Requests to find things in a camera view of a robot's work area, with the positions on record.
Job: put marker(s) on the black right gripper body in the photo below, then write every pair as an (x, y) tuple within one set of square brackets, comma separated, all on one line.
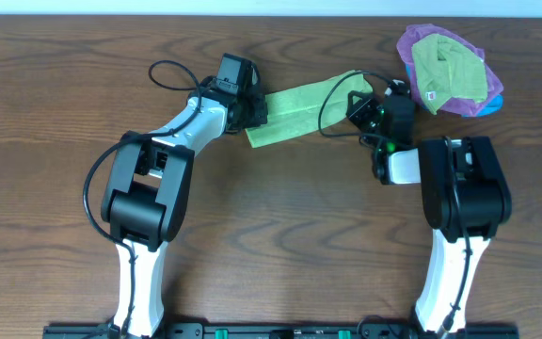
[(360, 109)]

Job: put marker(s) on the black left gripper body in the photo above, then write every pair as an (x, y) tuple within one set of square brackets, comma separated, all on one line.
[(256, 109)]

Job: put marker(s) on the light green microfiber cloth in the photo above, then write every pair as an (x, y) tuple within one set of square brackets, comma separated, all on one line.
[(294, 112)]

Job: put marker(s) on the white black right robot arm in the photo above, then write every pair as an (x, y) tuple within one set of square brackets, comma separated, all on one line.
[(465, 198)]

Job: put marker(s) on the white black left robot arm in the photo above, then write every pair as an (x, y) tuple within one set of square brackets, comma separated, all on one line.
[(146, 195)]

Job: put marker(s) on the olive green folded cloth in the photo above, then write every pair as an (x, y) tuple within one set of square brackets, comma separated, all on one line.
[(446, 69)]

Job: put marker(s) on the blue cloth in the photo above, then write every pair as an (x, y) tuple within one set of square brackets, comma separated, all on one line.
[(495, 105)]

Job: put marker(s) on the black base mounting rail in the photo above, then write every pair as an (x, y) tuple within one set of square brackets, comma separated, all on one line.
[(365, 331)]

